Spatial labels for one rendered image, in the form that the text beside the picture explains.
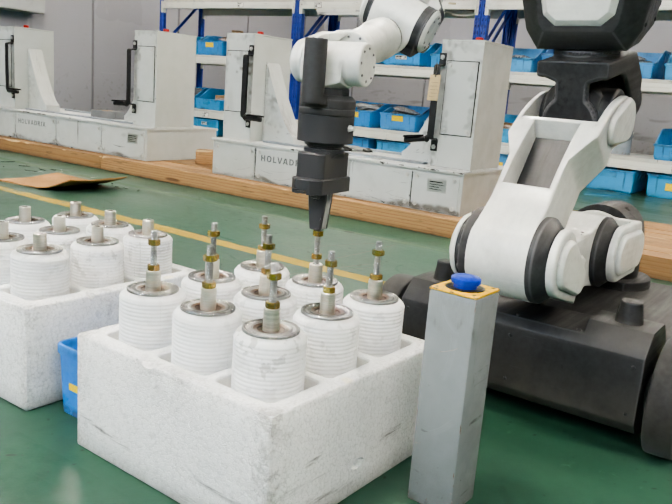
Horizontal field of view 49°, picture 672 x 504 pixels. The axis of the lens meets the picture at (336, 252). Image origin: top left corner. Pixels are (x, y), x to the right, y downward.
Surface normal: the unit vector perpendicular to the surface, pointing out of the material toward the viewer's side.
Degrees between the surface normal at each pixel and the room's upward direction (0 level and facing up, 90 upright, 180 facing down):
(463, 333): 90
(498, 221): 38
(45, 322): 90
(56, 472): 0
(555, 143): 52
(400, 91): 90
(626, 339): 45
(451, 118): 90
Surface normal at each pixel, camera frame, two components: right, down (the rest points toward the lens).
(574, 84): -0.59, 0.33
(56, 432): 0.07, -0.97
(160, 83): 0.81, 0.18
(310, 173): -0.49, 0.15
